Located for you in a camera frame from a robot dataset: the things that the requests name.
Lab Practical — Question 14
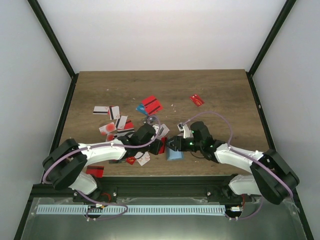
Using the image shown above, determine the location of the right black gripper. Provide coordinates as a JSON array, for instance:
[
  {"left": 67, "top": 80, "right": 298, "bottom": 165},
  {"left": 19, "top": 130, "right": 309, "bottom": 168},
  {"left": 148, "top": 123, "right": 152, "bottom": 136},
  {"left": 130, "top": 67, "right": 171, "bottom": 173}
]
[{"left": 164, "top": 136, "right": 203, "bottom": 152}]

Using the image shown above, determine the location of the red card magnetic stripe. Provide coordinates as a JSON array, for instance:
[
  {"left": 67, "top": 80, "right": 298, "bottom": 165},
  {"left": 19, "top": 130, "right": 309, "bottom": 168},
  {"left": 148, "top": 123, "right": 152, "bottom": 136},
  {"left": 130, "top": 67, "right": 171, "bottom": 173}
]
[{"left": 158, "top": 137, "right": 167, "bottom": 154}]

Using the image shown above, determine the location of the teal card holder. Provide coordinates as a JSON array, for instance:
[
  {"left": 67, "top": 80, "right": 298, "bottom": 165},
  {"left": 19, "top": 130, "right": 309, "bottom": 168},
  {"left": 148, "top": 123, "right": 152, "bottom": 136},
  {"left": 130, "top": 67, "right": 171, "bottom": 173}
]
[{"left": 166, "top": 147, "right": 184, "bottom": 161}]

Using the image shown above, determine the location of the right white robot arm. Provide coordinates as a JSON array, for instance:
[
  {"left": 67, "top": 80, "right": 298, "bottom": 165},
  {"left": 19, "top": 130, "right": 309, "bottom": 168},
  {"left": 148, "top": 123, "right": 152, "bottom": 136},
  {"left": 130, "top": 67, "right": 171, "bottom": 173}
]
[{"left": 166, "top": 121, "right": 300, "bottom": 205}]

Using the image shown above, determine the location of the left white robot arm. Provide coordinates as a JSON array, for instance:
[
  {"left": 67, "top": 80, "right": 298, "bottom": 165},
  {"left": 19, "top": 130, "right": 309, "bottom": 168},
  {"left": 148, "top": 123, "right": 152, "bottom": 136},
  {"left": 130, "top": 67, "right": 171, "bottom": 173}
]
[{"left": 42, "top": 123, "right": 163, "bottom": 202}]

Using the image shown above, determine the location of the white VIP chip card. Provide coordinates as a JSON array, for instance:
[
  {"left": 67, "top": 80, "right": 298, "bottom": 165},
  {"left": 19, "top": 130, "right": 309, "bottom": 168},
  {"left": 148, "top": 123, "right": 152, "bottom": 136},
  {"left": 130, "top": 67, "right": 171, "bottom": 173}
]
[{"left": 158, "top": 123, "right": 170, "bottom": 139}]

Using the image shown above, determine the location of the red card under white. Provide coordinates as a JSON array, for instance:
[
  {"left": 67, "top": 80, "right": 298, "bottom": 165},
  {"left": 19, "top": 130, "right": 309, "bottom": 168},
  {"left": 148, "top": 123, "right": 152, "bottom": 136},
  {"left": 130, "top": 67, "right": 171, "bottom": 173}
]
[{"left": 117, "top": 120, "right": 134, "bottom": 133}]

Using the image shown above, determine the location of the white blossom card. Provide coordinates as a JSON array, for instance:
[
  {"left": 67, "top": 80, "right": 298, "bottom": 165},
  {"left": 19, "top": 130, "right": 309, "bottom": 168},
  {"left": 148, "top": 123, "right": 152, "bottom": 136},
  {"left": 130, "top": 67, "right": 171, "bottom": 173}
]
[{"left": 134, "top": 152, "right": 150, "bottom": 166}]

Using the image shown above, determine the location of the blue VIP card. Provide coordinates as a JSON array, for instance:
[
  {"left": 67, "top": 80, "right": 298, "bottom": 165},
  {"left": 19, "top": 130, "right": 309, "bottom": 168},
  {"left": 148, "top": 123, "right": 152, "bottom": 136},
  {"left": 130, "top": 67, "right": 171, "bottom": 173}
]
[{"left": 136, "top": 103, "right": 148, "bottom": 116}]

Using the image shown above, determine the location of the red VIP card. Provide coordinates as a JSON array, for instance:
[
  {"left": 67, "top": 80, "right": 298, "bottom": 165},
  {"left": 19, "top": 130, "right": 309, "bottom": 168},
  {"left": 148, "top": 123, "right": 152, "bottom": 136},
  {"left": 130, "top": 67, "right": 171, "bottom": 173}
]
[{"left": 126, "top": 156, "right": 137, "bottom": 165}]

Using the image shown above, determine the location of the white card red circle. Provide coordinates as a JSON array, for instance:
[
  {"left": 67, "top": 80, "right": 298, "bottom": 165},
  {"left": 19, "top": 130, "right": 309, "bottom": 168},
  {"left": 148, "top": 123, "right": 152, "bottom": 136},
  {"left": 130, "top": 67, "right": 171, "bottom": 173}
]
[{"left": 99, "top": 122, "right": 117, "bottom": 135}]

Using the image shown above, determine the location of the white card vertical stripe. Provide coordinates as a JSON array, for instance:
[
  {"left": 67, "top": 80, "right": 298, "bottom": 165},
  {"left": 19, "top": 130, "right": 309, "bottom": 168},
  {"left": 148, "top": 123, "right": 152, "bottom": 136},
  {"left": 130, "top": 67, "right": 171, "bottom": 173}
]
[{"left": 108, "top": 106, "right": 121, "bottom": 120}]

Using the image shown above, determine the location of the red card far right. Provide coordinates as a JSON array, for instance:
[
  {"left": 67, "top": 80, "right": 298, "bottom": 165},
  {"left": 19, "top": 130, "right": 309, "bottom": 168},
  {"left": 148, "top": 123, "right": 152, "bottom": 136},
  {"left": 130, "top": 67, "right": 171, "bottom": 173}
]
[{"left": 189, "top": 94, "right": 205, "bottom": 107}]

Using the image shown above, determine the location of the white card black stripe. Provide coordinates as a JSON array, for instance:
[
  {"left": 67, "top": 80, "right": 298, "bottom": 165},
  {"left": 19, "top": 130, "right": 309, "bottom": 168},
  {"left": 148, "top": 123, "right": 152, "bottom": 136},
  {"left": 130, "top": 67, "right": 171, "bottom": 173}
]
[{"left": 93, "top": 106, "right": 109, "bottom": 115}]

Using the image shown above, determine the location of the red stripe card front edge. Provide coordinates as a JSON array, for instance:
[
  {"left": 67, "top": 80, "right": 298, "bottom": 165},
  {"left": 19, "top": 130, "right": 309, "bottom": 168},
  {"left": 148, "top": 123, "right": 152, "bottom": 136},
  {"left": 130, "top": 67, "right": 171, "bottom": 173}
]
[{"left": 85, "top": 165, "right": 104, "bottom": 178}]

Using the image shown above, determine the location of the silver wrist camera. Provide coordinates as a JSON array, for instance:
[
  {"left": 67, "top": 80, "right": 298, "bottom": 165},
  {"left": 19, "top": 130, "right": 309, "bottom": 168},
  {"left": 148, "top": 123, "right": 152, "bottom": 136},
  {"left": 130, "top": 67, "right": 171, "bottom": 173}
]
[{"left": 177, "top": 122, "right": 192, "bottom": 139}]

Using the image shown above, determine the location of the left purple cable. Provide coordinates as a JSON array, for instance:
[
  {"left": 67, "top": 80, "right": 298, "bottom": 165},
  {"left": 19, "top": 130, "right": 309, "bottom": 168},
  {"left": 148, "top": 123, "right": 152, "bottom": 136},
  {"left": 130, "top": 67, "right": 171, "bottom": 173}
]
[{"left": 41, "top": 114, "right": 161, "bottom": 222}]

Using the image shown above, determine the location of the purple cable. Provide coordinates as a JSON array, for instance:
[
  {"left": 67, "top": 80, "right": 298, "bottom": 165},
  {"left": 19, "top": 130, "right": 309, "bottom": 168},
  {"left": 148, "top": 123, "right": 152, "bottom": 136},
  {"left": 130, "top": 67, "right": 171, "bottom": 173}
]
[
  {"left": 183, "top": 111, "right": 295, "bottom": 222},
  {"left": 41, "top": 114, "right": 161, "bottom": 222}
]

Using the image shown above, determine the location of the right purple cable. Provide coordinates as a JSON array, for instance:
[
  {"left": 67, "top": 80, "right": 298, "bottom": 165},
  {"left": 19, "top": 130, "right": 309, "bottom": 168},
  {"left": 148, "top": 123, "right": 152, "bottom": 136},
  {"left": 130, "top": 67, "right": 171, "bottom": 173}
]
[{"left": 183, "top": 111, "right": 295, "bottom": 222}]

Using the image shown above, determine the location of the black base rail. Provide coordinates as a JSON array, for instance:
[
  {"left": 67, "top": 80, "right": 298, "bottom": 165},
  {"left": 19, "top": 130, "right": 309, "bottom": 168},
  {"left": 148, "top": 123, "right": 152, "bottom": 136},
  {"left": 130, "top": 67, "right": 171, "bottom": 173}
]
[{"left": 30, "top": 174, "right": 289, "bottom": 205}]

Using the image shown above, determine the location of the light blue slotted rail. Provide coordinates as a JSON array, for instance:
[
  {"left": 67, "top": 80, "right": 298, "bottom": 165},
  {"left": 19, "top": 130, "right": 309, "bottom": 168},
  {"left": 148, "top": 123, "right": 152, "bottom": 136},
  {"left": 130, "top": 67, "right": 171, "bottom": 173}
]
[{"left": 36, "top": 204, "right": 226, "bottom": 216}]

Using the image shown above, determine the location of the black frame post right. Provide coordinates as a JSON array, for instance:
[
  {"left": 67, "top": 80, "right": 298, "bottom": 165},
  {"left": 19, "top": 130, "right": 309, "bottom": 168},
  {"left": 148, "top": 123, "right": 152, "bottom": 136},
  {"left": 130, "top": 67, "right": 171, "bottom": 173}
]
[{"left": 247, "top": 0, "right": 296, "bottom": 77}]

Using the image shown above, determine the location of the black frame post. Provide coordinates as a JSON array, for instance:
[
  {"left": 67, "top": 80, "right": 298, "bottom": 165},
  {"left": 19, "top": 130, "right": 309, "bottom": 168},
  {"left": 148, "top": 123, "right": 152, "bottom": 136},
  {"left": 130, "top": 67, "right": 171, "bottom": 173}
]
[
  {"left": 27, "top": 0, "right": 76, "bottom": 78},
  {"left": 247, "top": 0, "right": 296, "bottom": 77}
]

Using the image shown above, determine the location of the black frame post left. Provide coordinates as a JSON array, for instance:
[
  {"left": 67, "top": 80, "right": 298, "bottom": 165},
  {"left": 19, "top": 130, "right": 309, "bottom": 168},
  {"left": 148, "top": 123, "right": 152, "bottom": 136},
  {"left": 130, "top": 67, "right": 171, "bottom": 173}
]
[{"left": 27, "top": 0, "right": 76, "bottom": 78}]

